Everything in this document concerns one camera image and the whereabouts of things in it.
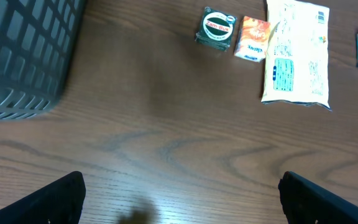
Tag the round sticker item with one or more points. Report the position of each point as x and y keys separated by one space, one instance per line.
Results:
x=216 y=29

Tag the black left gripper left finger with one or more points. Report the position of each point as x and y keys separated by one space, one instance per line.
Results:
x=58 y=202

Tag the wet wipes pack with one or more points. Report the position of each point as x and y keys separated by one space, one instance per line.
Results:
x=296 y=63

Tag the orange Kleenex tissue pack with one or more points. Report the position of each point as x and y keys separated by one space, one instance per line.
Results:
x=253 y=39

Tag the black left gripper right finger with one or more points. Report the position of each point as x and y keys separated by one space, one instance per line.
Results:
x=305 y=202

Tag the grey plastic mesh basket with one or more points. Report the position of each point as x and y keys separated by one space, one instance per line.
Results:
x=37 y=40

